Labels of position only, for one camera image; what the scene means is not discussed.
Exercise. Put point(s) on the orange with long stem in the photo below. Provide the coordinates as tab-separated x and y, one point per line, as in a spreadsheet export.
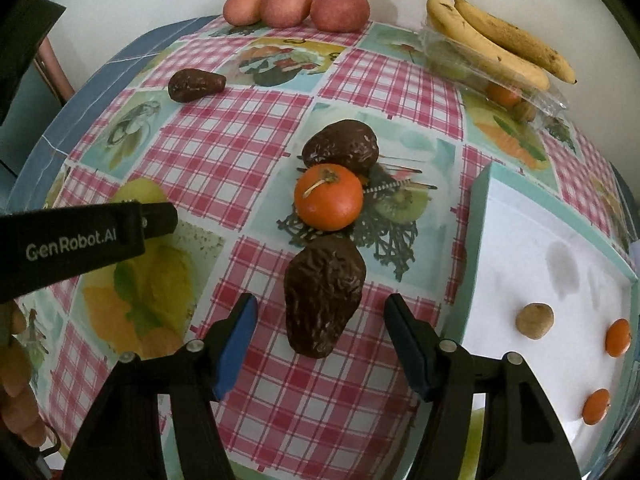
328	197

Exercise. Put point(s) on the clear plastic clamshell container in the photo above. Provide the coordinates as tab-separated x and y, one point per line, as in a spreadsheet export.
547	102

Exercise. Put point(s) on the white tray with teal rim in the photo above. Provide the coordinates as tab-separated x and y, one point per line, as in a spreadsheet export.
525	260

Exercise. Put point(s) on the brown fruit inside plastic container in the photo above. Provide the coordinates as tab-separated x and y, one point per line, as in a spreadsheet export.
525	111

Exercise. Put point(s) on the brown-spotted yellow banana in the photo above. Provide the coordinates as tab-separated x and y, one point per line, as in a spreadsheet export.
520	42

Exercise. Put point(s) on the person's left hand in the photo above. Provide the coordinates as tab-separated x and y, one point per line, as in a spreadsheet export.
17	410

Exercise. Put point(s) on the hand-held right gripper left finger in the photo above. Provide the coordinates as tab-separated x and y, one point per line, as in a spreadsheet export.
235	345

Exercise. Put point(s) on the orange inside plastic container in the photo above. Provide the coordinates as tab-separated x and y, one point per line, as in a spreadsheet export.
502	94

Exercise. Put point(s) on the long wrinkled dark avocado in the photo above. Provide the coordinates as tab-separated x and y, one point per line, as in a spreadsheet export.
325	295

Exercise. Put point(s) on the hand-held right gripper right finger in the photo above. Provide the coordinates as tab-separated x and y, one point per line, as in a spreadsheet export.
407	350

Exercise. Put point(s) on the dark cabinet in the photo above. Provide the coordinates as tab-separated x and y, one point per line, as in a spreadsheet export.
25	45

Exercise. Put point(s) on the small dark brown avocado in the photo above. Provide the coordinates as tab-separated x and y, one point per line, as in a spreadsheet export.
195	85

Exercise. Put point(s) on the pink wooden frame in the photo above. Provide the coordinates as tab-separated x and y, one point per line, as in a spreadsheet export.
50	67

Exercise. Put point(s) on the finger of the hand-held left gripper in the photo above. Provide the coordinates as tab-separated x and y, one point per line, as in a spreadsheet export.
160	220

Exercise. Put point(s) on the round dark brown avocado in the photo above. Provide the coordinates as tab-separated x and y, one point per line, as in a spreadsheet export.
340	145

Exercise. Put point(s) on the pink checkered printed tablecloth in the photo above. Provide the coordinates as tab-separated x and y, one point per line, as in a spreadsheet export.
210	150

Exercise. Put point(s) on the green mango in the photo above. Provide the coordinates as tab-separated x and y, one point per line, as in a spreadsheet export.
135	191

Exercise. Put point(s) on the small brown fruit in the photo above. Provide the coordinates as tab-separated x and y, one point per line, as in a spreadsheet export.
535	320

